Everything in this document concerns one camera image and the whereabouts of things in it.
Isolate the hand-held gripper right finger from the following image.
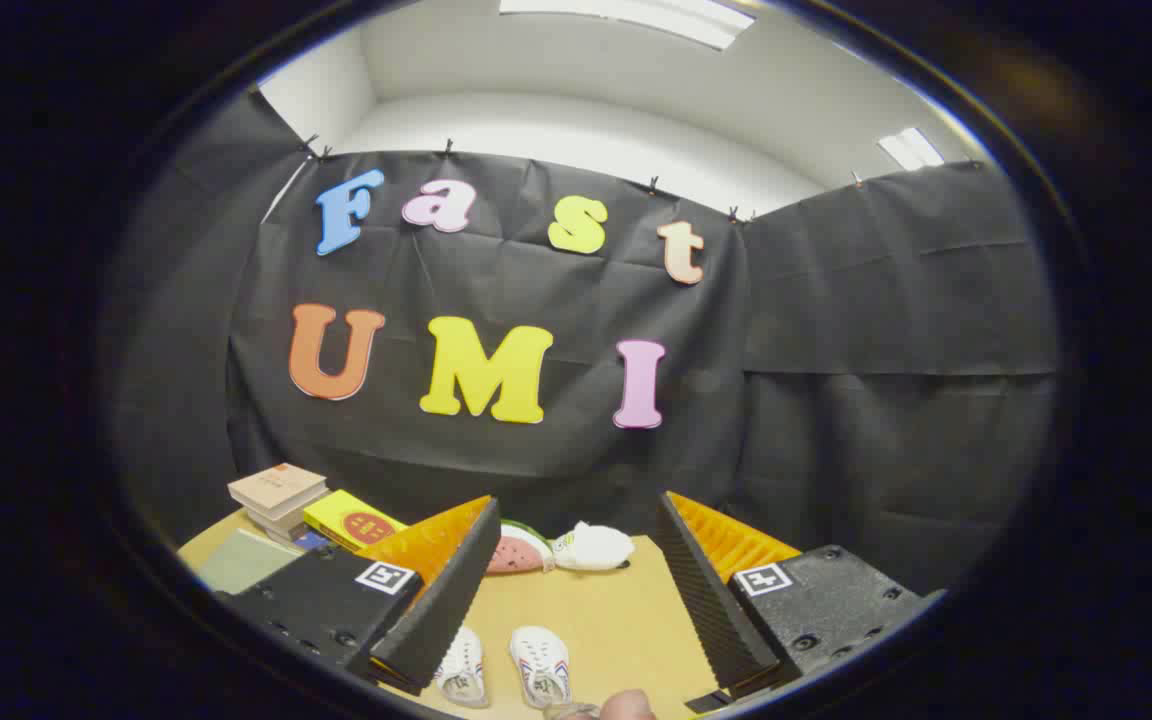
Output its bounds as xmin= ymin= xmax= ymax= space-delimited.
xmin=654 ymin=490 xmax=945 ymax=713

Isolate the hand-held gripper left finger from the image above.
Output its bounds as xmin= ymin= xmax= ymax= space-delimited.
xmin=221 ymin=495 xmax=503 ymax=696

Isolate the white canvas shoe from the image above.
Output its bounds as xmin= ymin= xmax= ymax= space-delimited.
xmin=509 ymin=627 xmax=573 ymax=709
xmin=434 ymin=625 xmax=489 ymax=709

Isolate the beige fabric storage box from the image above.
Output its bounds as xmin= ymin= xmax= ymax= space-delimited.
xmin=198 ymin=528 xmax=305 ymax=598

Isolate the watermelon slice plush toy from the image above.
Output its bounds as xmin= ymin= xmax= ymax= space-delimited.
xmin=486 ymin=520 xmax=556 ymax=576

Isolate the white plush toy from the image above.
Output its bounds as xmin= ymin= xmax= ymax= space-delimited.
xmin=552 ymin=521 xmax=636 ymax=572

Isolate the yellow book with red circle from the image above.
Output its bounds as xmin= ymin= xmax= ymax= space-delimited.
xmin=303 ymin=489 xmax=409 ymax=554

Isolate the small ceiling light panel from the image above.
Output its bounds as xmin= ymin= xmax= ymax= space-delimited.
xmin=878 ymin=127 xmax=945 ymax=171

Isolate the long ceiling light panel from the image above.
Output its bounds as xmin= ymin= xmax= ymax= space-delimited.
xmin=499 ymin=0 xmax=757 ymax=51

